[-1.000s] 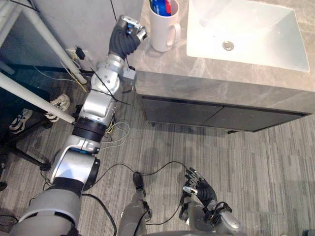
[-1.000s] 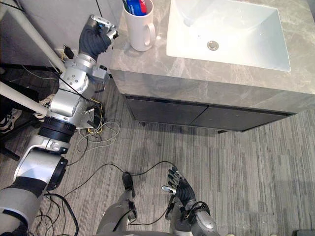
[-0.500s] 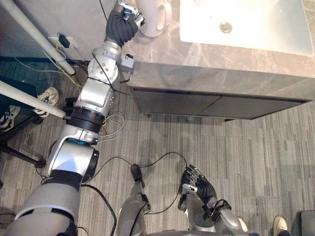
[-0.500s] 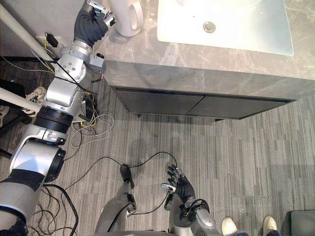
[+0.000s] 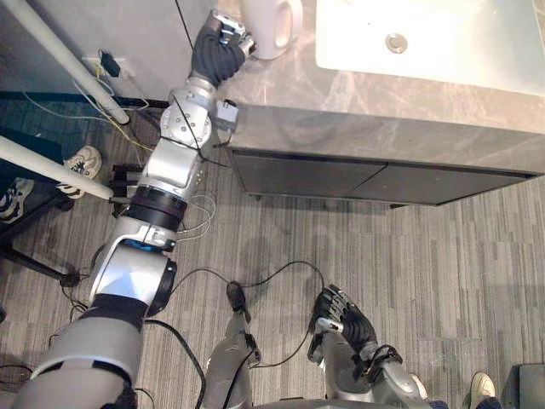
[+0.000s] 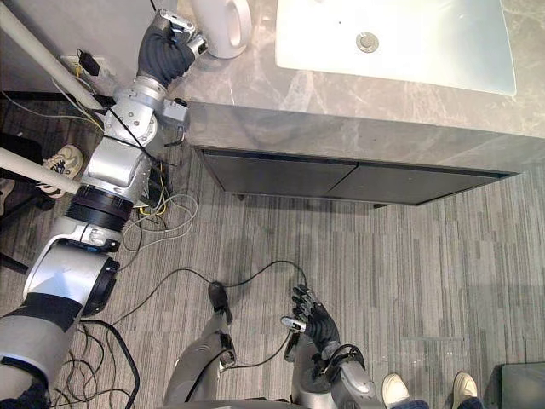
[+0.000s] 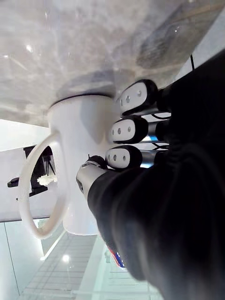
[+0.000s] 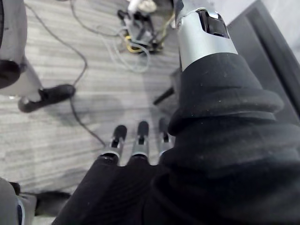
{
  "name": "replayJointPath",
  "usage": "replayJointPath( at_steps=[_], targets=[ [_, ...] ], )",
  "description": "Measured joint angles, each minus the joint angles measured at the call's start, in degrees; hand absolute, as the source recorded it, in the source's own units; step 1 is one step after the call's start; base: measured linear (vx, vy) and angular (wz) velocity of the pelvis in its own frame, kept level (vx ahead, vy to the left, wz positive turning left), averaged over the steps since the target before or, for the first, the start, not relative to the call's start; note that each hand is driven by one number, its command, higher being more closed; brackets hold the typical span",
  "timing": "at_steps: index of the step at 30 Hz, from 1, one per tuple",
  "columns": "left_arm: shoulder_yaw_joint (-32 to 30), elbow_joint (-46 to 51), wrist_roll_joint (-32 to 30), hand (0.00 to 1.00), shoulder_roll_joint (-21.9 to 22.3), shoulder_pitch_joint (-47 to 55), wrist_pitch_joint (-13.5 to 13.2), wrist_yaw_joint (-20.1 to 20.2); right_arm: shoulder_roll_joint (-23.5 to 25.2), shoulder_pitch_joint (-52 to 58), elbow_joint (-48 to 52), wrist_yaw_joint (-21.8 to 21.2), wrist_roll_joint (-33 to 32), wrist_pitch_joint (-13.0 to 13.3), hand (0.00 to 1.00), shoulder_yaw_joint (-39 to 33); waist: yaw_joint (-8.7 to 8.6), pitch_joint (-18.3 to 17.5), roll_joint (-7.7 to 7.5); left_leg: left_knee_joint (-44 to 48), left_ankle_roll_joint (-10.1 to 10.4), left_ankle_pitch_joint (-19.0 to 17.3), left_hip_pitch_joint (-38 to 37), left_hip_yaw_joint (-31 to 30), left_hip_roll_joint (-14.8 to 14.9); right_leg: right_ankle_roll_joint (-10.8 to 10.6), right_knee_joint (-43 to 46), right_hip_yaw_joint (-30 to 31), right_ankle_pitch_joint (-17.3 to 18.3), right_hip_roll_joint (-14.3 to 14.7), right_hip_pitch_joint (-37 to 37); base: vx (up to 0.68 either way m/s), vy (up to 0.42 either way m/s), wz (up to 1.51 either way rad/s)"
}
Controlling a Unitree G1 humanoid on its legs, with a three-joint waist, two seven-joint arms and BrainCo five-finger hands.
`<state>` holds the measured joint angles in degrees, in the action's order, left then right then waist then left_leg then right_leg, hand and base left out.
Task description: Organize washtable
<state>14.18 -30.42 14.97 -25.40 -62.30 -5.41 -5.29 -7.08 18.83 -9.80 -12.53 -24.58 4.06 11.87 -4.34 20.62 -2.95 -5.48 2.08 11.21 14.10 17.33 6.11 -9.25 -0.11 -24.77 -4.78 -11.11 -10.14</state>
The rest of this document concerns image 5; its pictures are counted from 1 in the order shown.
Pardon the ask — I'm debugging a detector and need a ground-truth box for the white metal pole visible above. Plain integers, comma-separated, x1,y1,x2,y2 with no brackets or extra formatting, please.
0,135,115,202
0,0,129,125

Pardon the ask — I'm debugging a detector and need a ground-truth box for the white ceramic mug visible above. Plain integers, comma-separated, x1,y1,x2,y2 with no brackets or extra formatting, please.
239,0,305,60

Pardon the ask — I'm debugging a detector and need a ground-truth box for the thin black floor cable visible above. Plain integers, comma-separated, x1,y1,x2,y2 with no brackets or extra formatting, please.
144,260,327,368

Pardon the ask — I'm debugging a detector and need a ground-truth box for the dark grey box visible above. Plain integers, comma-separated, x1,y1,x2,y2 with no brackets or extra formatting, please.
518,364,545,409

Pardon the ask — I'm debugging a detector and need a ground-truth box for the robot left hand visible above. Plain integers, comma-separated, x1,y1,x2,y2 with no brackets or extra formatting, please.
189,10,257,89

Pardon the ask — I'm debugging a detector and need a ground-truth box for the yellow cable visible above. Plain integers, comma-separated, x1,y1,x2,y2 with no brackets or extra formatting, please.
94,59,157,153

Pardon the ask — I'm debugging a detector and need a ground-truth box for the thick black floor cable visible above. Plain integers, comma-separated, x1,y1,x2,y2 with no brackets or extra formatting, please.
142,318,208,409

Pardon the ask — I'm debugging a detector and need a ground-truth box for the metal sink drain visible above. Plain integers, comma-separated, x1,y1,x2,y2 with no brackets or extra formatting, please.
385,32,410,55

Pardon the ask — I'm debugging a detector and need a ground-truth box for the black stand base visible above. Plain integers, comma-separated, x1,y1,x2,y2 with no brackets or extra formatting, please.
0,195,82,287

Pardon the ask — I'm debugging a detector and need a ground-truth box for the thin white wire loop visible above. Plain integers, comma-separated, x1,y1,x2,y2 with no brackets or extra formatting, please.
176,193,217,244

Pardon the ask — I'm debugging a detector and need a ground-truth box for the white sink basin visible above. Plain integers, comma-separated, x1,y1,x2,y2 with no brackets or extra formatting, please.
314,0,545,95

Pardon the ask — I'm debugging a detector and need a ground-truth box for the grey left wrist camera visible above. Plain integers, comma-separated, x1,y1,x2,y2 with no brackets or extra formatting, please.
215,100,240,132

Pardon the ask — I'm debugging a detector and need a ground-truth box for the person's white shoe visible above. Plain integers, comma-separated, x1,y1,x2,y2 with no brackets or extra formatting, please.
470,372,497,406
409,373,428,401

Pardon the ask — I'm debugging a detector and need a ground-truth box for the white wall socket plate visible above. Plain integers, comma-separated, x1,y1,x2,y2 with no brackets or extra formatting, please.
81,55,137,78

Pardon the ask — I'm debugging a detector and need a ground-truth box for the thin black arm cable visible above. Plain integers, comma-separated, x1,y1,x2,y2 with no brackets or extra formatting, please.
173,0,231,166

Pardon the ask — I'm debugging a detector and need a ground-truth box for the person's white black sneaker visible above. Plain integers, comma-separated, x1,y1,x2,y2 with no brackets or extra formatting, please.
0,177,35,225
57,145,103,200

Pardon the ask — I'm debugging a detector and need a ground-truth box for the grey marble vanity cabinet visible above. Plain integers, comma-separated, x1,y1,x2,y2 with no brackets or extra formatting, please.
215,0,545,210

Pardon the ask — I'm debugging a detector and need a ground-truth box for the pale blue cable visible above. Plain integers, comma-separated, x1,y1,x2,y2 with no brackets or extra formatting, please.
20,50,129,129

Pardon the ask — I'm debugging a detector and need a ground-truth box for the black plug adapter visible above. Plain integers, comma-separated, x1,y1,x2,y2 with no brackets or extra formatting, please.
100,50,123,78

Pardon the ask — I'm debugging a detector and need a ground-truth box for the robot body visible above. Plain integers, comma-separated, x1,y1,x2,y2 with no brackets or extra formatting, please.
244,395,431,409

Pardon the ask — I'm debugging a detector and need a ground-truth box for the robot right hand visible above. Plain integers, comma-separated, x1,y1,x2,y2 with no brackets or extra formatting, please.
312,285,380,354

